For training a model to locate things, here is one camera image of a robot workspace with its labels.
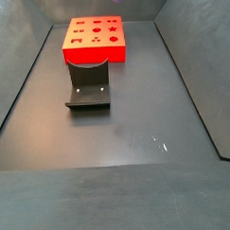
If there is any black curved holder stand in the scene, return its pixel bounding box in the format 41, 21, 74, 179
65, 60, 111, 110

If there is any red shape sorter box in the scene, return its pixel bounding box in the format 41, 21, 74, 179
62, 15, 126, 64

